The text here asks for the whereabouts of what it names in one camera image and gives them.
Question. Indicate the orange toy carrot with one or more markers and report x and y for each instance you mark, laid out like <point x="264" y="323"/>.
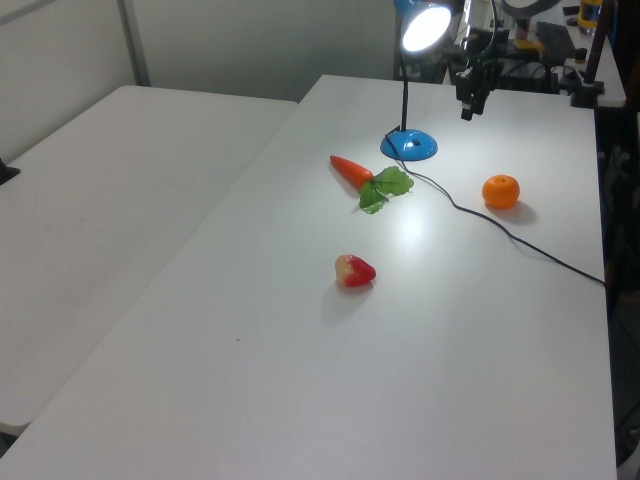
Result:
<point x="350" y="170"/>

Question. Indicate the small yellow tool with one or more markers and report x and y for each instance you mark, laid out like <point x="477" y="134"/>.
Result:
<point x="530" y="45"/>

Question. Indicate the dark brown clamp pole stand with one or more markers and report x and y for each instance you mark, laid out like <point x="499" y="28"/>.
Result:
<point x="595" y="50"/>

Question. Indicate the small black cylinder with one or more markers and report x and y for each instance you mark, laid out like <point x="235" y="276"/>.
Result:
<point x="580" y="54"/>

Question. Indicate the black keyboard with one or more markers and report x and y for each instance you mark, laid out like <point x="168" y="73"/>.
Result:
<point x="555" y="40"/>

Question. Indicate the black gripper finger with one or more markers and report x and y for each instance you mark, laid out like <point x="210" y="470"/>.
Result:
<point x="480" y="102"/>
<point x="467" y="110"/>

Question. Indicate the orange toy mandarin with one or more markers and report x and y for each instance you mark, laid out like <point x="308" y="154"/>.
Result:
<point x="500" y="192"/>

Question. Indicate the white side table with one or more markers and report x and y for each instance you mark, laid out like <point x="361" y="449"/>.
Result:
<point x="100" y="200"/>

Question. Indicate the black electronics box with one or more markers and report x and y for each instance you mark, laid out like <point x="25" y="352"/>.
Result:
<point x="530" y="75"/>

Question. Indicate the red toy strawberry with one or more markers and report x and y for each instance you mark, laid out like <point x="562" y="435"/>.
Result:
<point x="357" y="272"/>

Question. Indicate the yellow blue container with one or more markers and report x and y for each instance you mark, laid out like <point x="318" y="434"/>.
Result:
<point x="587" y="12"/>

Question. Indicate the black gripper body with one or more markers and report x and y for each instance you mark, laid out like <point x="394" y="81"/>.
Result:
<point x="475" y="80"/>

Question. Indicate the blue desk lamp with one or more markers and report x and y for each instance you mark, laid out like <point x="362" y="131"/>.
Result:
<point x="410" y="145"/>

